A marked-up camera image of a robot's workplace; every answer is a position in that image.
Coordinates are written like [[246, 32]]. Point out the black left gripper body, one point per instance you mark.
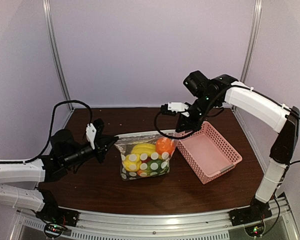
[[99, 149]]

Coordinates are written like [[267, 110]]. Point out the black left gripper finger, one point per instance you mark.
[[104, 138], [108, 143]]

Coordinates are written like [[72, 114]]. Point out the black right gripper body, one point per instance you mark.
[[190, 122]]

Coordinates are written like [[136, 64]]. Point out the yellow toy lemon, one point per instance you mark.
[[132, 162]]

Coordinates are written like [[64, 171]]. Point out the orange toy fruit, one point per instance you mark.
[[164, 144]]

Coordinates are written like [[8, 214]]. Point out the yellow toy banana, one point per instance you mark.
[[144, 148]]

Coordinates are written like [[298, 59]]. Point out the clear polka dot zip bag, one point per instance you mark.
[[127, 141]]

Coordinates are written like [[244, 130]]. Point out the green striped toy watermelon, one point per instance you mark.
[[157, 167]]

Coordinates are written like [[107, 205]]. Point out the red toy apple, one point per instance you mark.
[[145, 167]]

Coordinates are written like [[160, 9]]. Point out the green orange toy mango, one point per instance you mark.
[[142, 173]]

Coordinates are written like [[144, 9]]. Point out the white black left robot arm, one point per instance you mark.
[[65, 154]]

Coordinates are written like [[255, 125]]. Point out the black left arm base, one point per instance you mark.
[[51, 212]]

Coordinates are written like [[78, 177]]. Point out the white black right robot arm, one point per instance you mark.
[[211, 93]]

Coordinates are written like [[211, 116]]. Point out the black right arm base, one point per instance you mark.
[[256, 211]]

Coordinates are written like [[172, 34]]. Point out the pink perforated plastic basket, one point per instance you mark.
[[208, 153]]

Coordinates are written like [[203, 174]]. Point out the left green circuit board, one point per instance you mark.
[[54, 230]]

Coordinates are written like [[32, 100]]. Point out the green circuit board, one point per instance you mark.
[[255, 230], [54, 230]]

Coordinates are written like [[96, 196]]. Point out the right green circuit board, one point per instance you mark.
[[255, 230]]

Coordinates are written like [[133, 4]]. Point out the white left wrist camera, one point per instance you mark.
[[93, 130]]

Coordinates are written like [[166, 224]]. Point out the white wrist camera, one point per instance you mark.
[[173, 108], [93, 130]]

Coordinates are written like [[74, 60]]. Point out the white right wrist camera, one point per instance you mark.
[[173, 108]]

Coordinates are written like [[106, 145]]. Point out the aluminium front rail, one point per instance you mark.
[[213, 225]]

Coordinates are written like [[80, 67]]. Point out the right aluminium corner post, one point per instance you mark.
[[254, 31]]

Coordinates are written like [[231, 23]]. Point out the aluminium corner post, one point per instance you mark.
[[254, 31], [54, 48]]

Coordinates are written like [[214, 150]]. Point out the left aluminium corner post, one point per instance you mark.
[[54, 48]]

